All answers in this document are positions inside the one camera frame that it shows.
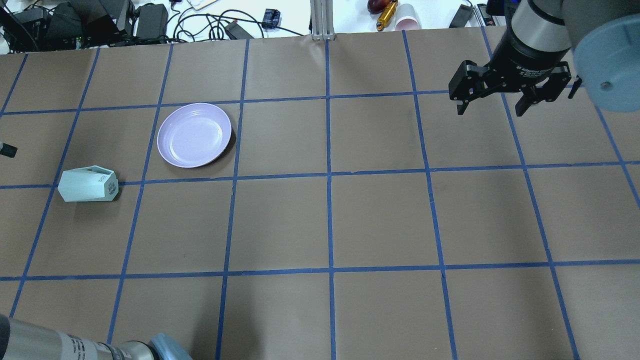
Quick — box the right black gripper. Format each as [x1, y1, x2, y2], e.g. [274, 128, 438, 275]
[448, 35, 572, 117]

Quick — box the mint green faceted cup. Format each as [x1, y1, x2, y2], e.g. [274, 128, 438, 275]
[57, 165, 119, 202]

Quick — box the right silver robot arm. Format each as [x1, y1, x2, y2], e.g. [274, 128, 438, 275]
[448, 0, 640, 116]

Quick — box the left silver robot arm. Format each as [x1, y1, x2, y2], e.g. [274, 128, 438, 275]
[0, 165, 191, 360]

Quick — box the lilac plate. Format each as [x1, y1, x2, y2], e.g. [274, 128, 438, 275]
[156, 102, 233, 169]

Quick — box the black power adapter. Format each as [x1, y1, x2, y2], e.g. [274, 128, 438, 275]
[449, 4, 474, 28]

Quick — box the black equipment pile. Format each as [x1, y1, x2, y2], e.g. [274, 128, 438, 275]
[1, 0, 170, 53]

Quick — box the small blue black device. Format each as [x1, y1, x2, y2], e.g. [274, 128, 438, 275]
[261, 8, 281, 30]

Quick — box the aluminium frame post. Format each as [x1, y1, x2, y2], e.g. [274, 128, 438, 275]
[310, 0, 336, 41]

